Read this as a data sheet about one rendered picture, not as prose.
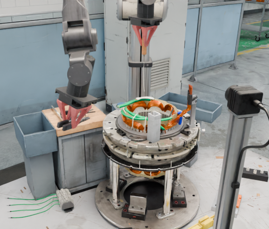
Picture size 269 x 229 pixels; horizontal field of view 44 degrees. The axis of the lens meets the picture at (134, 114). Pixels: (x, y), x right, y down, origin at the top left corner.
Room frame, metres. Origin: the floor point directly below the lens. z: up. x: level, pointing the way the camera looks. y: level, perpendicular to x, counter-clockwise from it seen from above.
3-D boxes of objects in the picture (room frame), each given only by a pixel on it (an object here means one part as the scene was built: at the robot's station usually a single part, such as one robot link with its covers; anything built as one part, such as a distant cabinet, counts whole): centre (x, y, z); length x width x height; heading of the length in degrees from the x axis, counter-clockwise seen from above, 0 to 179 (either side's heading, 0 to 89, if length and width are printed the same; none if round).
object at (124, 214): (0.90, -0.01, 0.81); 0.08 x 0.05 x 0.02; 78
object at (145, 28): (1.17, -0.03, 1.37); 0.07 x 0.07 x 0.09; 50
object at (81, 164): (1.13, 0.22, 0.91); 0.19 x 0.19 x 0.26; 30
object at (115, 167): (0.96, 0.06, 0.91); 0.02 x 0.02 x 0.21
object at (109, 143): (0.96, 0.08, 1.06); 0.09 x 0.04 x 0.01; 36
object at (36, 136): (1.06, 0.35, 0.92); 0.17 x 0.11 x 0.28; 30
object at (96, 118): (1.13, 0.22, 1.05); 0.20 x 0.19 x 0.02; 120
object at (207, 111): (1.28, -0.23, 0.92); 0.25 x 0.11 x 0.28; 57
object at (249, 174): (1.18, -0.48, 0.79); 0.15 x 0.05 x 0.02; 74
